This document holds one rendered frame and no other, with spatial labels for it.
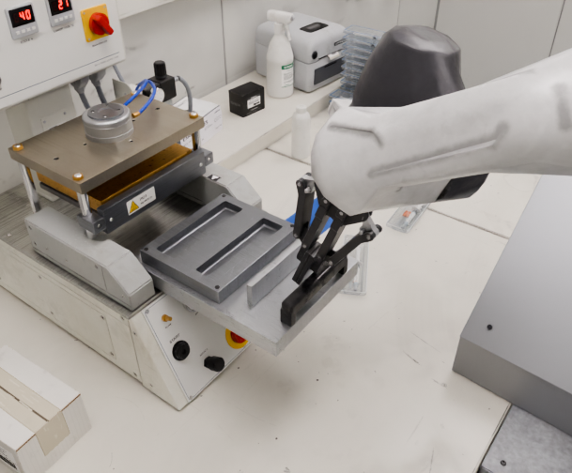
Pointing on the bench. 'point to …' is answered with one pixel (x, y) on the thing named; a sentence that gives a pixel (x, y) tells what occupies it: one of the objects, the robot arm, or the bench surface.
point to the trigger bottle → (280, 56)
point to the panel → (193, 371)
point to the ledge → (263, 128)
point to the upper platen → (118, 178)
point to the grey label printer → (306, 50)
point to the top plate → (106, 140)
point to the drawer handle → (309, 290)
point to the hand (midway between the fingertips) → (308, 264)
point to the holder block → (219, 247)
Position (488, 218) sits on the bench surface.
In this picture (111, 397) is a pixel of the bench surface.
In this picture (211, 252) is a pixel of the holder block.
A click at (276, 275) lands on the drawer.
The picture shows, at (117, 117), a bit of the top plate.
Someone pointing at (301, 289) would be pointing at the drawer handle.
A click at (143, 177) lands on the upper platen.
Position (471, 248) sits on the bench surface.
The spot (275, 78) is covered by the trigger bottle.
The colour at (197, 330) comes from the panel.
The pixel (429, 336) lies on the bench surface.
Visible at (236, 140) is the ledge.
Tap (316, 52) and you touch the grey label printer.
